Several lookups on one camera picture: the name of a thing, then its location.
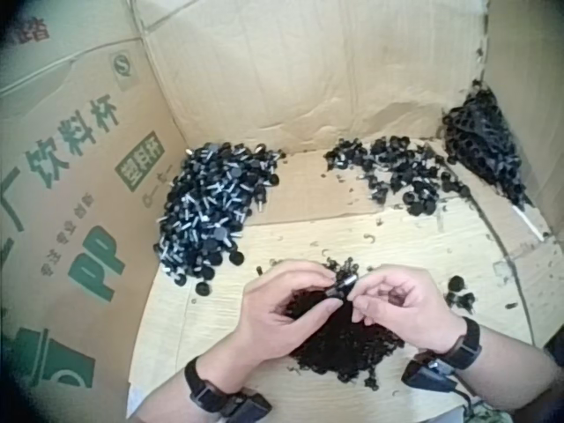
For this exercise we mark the heap of small black clips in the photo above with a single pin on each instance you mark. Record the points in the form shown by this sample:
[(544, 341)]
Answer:
[(343, 343)]

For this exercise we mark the bundle of black plastic sprues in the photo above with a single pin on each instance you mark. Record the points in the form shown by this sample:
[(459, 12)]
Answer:
[(484, 145)]

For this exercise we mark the large printed cardboard carton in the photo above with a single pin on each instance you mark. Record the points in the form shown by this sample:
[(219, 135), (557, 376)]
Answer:
[(88, 176)]

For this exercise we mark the person's left hand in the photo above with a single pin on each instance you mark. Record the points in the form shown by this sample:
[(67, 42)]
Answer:
[(260, 317)]

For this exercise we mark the pile of black round caps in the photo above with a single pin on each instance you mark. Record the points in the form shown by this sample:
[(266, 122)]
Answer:
[(396, 172)]

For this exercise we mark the pile of white-stemmed black knobs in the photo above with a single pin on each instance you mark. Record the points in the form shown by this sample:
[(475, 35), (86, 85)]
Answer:
[(207, 207)]

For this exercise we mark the person's right hand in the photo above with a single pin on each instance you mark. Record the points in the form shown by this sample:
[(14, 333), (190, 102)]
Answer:
[(418, 308)]

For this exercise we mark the white plastic stick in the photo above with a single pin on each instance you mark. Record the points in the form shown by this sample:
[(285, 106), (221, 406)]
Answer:
[(529, 224)]

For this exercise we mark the black wrist band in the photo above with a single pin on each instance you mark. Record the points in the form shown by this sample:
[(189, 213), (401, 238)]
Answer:
[(211, 392), (462, 348)]

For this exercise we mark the black knob with white stem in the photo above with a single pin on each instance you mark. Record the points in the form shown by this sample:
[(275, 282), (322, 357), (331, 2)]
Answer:
[(340, 287)]

